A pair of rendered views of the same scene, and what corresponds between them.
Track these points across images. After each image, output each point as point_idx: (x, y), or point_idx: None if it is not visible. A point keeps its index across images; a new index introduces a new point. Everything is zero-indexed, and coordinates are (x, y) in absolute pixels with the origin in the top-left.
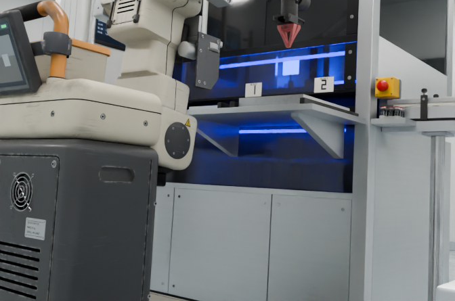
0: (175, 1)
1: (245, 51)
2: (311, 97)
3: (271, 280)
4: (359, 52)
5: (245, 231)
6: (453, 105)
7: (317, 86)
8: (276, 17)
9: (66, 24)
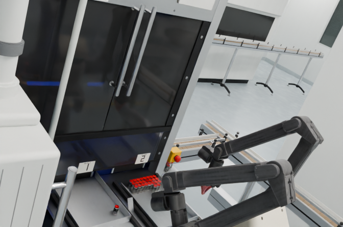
0: None
1: (84, 136)
2: (191, 208)
3: None
4: (169, 137)
5: None
6: (186, 151)
7: (138, 159)
8: (214, 186)
9: None
